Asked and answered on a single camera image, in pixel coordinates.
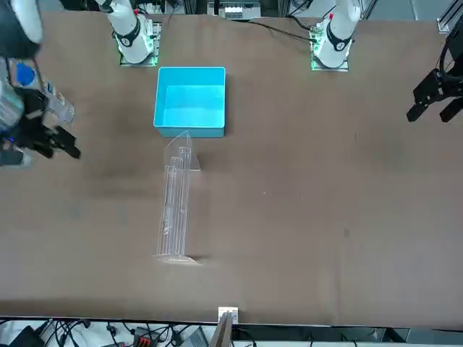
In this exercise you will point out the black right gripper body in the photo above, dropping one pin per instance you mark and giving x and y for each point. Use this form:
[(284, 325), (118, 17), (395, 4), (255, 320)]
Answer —
[(32, 123)]

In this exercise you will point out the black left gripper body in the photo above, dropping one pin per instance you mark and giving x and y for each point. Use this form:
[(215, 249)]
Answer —
[(432, 88)]

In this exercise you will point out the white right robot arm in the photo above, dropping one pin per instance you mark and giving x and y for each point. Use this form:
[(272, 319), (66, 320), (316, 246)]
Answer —
[(132, 39)]

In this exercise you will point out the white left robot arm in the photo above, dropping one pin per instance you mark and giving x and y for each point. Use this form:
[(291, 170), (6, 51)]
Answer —
[(336, 39)]

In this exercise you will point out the clear acrylic tiered rack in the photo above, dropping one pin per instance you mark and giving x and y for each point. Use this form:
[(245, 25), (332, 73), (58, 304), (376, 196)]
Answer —
[(175, 202)]

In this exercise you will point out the clear bottle with blue cap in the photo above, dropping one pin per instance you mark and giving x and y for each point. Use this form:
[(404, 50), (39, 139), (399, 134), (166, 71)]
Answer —
[(62, 106)]

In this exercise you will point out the aluminium corner profile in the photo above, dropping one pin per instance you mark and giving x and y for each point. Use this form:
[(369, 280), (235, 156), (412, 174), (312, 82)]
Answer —
[(450, 16)]

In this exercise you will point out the blue plastic bin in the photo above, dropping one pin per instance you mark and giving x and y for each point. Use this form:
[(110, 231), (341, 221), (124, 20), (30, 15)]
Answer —
[(190, 108)]

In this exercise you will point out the black power adapter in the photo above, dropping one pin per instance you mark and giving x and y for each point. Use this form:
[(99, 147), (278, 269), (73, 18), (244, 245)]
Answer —
[(27, 337)]

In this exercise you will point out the grey power strip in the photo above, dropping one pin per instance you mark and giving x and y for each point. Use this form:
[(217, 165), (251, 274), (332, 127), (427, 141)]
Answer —
[(237, 9)]

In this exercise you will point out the red and black connector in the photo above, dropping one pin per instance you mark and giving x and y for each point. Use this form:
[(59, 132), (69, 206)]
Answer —
[(141, 339)]

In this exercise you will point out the grey power adapter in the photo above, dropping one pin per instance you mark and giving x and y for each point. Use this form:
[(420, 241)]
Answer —
[(197, 338)]

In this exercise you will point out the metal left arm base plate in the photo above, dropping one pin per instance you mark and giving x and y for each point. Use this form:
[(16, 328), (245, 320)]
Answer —
[(314, 54)]

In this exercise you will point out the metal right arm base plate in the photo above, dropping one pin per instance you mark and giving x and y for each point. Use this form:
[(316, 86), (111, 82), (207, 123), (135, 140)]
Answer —
[(155, 39)]

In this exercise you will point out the aluminium profile post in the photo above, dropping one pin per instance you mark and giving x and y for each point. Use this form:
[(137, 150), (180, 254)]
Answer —
[(224, 325)]

